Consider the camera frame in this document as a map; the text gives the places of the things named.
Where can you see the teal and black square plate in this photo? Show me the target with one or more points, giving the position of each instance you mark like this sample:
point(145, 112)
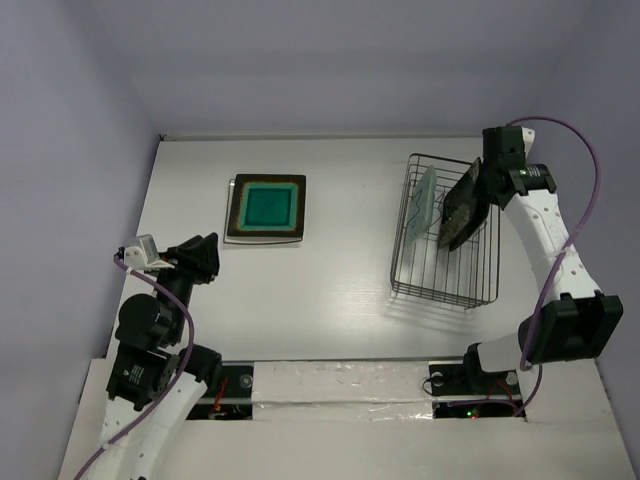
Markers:
point(267, 206)

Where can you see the white square plate black rim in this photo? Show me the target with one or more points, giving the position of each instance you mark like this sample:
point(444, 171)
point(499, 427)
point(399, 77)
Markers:
point(230, 240)

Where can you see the wire dish rack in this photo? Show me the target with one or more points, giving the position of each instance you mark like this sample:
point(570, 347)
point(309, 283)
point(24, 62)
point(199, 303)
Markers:
point(427, 263)

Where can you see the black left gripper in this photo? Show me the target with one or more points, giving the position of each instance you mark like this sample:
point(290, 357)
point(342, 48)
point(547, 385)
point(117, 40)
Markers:
point(197, 255)

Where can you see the light green oval plate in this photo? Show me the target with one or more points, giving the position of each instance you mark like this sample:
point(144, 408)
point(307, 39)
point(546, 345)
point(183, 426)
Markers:
point(419, 217)

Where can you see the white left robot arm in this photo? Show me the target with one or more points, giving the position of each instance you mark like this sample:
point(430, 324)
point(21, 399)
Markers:
point(159, 373)

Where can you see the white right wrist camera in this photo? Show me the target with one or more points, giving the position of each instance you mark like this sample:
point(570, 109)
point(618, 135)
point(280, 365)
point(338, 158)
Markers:
point(528, 137)

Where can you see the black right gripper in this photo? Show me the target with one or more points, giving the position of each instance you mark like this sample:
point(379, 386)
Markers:
point(486, 181)

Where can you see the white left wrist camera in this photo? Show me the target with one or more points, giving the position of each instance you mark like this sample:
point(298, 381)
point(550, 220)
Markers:
point(140, 254)

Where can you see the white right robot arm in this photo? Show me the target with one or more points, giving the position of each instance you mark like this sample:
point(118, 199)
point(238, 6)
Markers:
point(573, 319)

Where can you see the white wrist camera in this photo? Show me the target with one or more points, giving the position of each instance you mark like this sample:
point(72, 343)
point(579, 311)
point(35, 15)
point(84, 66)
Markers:
point(140, 254)
point(528, 137)

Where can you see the black floral square plate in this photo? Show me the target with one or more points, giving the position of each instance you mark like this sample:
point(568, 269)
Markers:
point(463, 211)

